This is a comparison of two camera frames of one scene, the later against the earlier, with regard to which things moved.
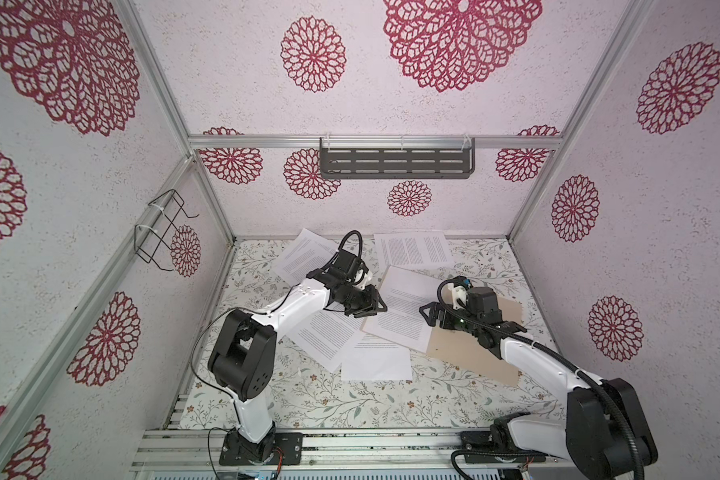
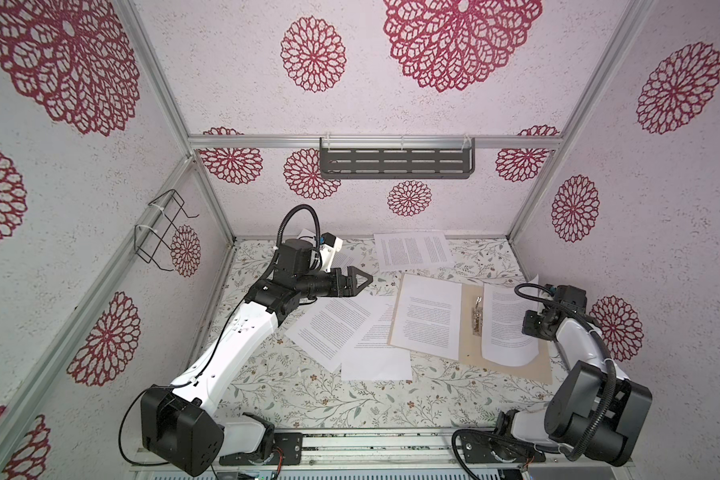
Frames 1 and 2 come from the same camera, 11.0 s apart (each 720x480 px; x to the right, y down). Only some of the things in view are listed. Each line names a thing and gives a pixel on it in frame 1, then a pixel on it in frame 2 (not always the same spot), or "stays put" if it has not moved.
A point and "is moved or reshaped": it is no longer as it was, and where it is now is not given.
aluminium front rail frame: [220, 450] stays put
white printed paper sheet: [405, 292] is moved or reshaped
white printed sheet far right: [413, 249] stays put
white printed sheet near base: [328, 333] stays put
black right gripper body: [449, 323] → [532, 322]
